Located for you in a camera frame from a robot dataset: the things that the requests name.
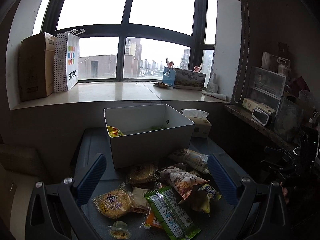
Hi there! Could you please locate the white tube on sill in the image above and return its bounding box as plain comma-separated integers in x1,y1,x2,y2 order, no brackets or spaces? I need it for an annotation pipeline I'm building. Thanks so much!
202,90,227,101

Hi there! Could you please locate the brown cardboard box on sill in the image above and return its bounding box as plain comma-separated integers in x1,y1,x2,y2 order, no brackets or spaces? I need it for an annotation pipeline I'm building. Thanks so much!
18,32,56,102

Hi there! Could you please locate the beige brown-edged snack packet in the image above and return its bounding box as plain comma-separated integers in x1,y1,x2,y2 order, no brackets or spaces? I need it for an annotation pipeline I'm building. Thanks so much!
131,187,149,214

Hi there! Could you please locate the clear plastic drawer organizer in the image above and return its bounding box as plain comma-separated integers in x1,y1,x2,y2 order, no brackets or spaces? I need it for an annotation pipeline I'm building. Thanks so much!
246,67,286,111

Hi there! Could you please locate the blue table cloth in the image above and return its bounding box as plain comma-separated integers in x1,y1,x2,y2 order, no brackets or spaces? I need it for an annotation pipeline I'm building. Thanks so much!
72,127,253,240

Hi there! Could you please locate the printed tissue box on sill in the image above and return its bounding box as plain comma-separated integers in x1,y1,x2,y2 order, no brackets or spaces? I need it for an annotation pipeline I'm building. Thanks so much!
162,67,206,90

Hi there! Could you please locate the white SANFU shopping bag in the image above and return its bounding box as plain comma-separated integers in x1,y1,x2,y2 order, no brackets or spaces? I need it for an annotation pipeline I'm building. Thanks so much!
54,29,85,93

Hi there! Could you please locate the small beige box on shelf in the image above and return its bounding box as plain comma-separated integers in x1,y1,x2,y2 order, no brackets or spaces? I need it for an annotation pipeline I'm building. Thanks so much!
242,98,276,115

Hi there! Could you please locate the dark brown cake pack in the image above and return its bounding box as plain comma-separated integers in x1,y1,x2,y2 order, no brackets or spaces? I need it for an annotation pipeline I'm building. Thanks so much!
127,164,159,185

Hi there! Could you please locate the beige tissue pack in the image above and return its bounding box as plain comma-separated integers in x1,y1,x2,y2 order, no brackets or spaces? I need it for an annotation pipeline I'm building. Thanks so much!
181,109,212,138

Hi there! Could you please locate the white storage box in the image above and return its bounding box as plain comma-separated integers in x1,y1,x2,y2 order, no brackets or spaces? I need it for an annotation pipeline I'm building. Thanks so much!
104,104,195,171

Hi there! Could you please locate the green long snack package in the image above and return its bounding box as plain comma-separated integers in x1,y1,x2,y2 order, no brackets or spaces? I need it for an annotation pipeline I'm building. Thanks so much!
144,186,201,239

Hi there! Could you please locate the yellow snack inside box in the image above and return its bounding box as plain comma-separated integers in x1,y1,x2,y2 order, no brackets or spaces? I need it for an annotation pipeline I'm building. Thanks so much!
107,126,124,138

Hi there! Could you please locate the orange flying cake snack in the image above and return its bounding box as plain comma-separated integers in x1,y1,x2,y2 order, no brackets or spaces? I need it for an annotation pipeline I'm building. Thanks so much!
139,207,163,230

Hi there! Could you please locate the white small device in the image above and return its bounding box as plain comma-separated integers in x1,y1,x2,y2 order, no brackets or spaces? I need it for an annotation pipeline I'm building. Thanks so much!
252,107,270,126

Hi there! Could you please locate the clear jelly cup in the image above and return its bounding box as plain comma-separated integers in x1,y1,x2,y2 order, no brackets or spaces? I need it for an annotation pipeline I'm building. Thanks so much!
108,221,132,239

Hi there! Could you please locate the white bottle on sill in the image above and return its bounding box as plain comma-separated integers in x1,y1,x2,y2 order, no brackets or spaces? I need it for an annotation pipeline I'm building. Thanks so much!
206,73,219,93

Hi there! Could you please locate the white cartoon snack bag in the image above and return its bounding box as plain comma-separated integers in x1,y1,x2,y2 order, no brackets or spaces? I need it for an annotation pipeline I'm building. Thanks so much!
157,166,209,200

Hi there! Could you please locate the round yellow pastry pack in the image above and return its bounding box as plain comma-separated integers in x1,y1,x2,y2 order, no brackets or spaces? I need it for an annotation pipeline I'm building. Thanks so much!
92,183,136,219

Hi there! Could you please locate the yellow chips bag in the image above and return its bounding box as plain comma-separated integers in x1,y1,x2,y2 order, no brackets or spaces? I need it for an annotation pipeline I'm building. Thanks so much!
193,184,222,215

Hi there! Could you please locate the pale wrapped bread pack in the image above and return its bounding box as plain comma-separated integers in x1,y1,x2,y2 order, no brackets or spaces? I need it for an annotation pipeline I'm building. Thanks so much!
169,148,210,174

